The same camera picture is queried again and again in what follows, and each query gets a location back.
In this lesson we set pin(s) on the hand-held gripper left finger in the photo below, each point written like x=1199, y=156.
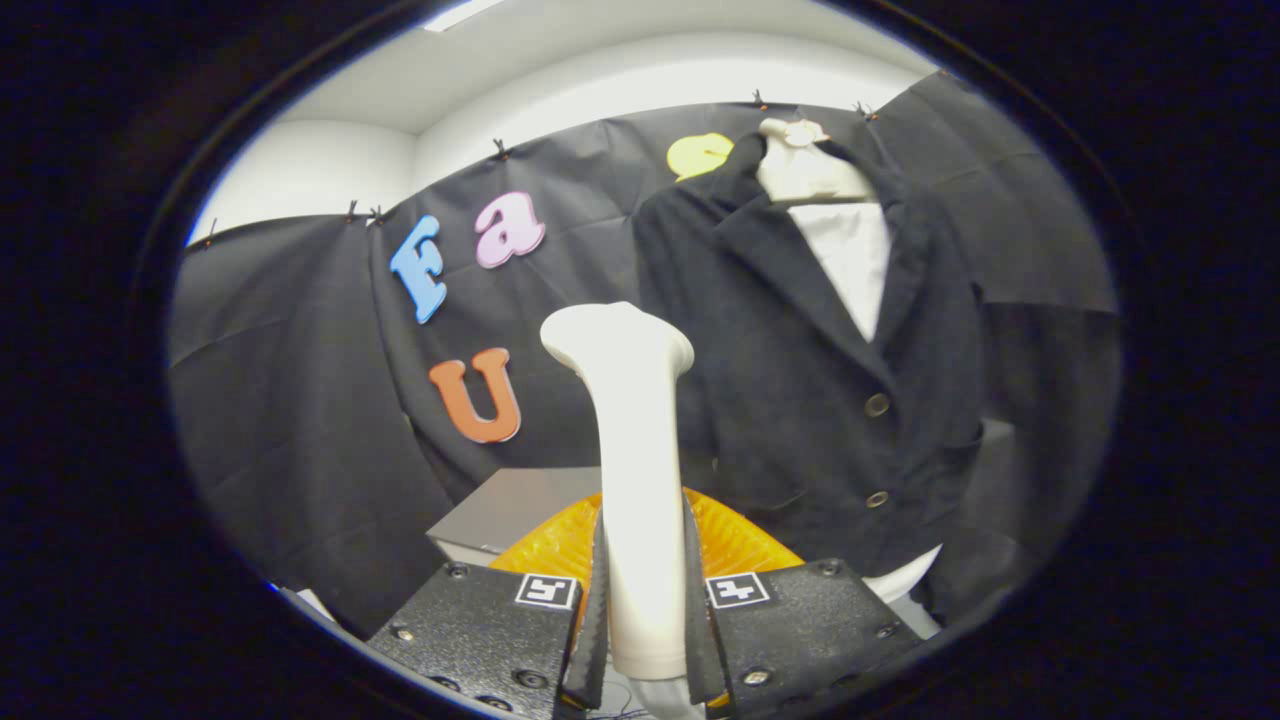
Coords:
x=594, y=650

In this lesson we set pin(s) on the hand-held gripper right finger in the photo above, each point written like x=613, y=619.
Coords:
x=700, y=650

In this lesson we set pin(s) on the white garment steamer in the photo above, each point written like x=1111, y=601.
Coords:
x=640, y=500

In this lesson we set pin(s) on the black blazer jacket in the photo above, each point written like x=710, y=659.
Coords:
x=800, y=400

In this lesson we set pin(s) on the white padded garment form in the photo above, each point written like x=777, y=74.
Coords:
x=850, y=260

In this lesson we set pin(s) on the grey cabinet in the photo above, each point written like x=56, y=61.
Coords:
x=520, y=505

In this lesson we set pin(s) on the black backdrop cloth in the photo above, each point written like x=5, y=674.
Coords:
x=300, y=400

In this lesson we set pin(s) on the white plastic hanger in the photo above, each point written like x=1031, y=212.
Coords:
x=800, y=175

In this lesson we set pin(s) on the ceiling light panel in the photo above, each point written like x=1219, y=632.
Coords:
x=455, y=14

